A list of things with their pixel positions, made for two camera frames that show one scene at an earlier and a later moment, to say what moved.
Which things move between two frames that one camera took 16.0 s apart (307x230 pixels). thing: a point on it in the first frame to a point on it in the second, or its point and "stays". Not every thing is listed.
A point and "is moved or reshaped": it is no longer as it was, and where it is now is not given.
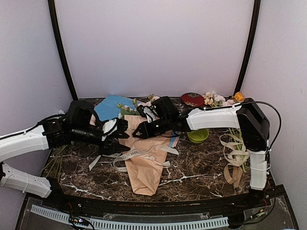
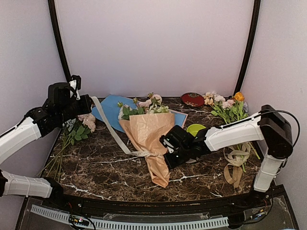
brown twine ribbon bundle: (235, 155) stays
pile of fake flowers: (214, 100) stays
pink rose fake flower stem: (153, 97) is moved or reshaped
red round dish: (193, 99) stays
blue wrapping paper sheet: (109, 107) stays
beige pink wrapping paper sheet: (144, 156) is moved or reshaped
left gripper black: (114, 147) to (87, 107)
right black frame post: (255, 18) stays
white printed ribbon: (143, 153) to (97, 100)
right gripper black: (147, 132) to (171, 163)
